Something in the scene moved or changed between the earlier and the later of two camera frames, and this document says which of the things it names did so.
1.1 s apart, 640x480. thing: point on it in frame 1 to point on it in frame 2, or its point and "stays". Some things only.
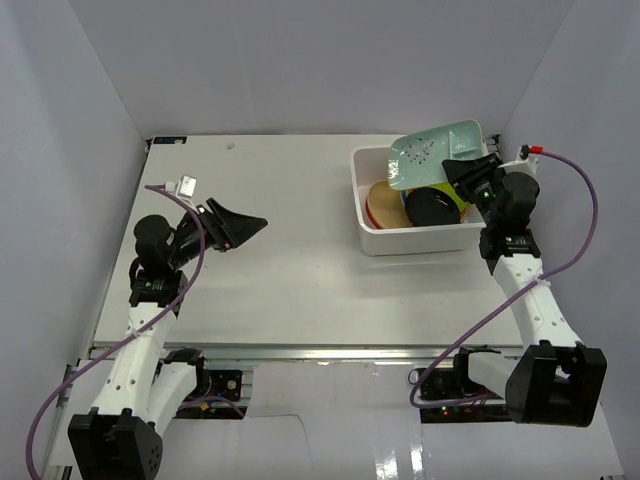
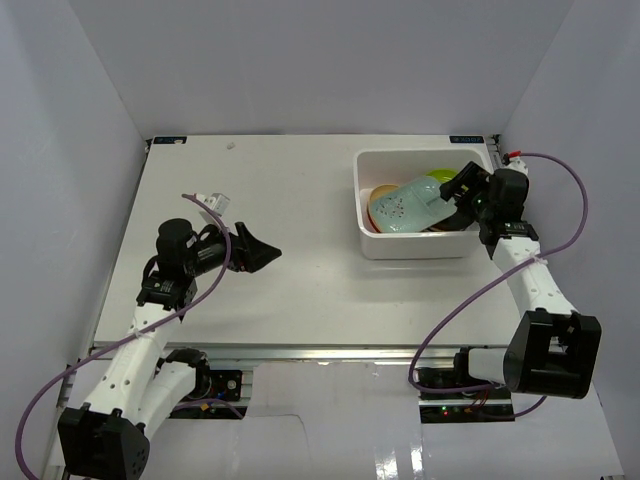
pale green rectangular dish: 417,159 to 405,207
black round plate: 427,206 to 459,221
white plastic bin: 369,165 stays
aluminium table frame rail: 332,353 stays
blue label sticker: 169,140 stays
